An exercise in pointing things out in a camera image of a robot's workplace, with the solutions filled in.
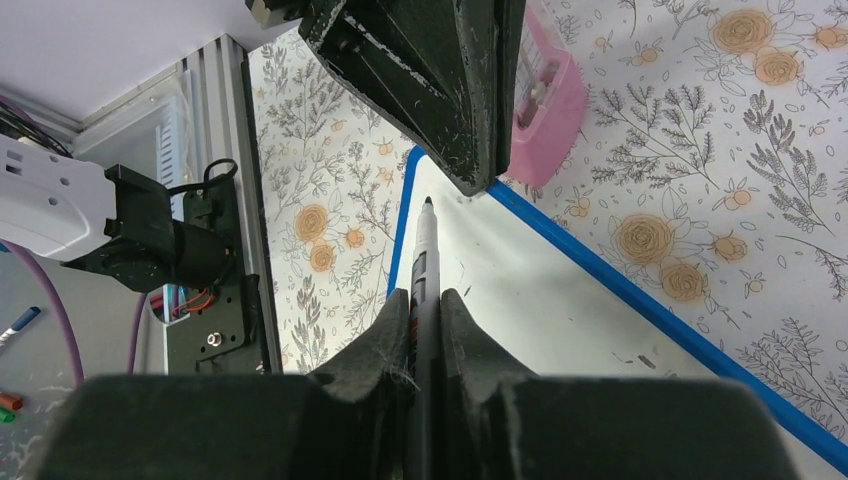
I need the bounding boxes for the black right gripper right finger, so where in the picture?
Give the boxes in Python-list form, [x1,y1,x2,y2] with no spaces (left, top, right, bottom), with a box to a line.
[437,289,798,479]

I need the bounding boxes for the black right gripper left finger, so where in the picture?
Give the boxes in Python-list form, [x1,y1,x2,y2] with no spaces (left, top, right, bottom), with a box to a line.
[36,289,411,479]

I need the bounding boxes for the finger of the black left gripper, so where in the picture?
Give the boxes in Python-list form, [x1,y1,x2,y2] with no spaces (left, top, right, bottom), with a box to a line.
[299,0,526,196]

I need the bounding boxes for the silver black marker pen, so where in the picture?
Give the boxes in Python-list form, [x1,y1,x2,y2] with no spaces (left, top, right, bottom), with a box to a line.
[405,197,440,479]

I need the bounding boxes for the blue framed whiteboard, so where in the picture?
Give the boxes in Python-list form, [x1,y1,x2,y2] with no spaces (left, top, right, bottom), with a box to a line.
[388,148,847,479]

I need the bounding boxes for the pink triangular box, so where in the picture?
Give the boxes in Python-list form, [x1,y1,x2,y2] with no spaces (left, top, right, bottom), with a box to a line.
[506,1,587,188]

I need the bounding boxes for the floral patterned table mat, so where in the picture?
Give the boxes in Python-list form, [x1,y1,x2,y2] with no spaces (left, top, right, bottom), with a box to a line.
[249,1,847,440]

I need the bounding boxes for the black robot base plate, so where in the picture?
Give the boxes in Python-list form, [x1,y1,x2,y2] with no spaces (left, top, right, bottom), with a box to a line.
[165,179,271,375]

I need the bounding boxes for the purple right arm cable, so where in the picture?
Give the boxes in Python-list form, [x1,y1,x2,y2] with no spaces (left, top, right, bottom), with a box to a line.
[0,241,150,389]

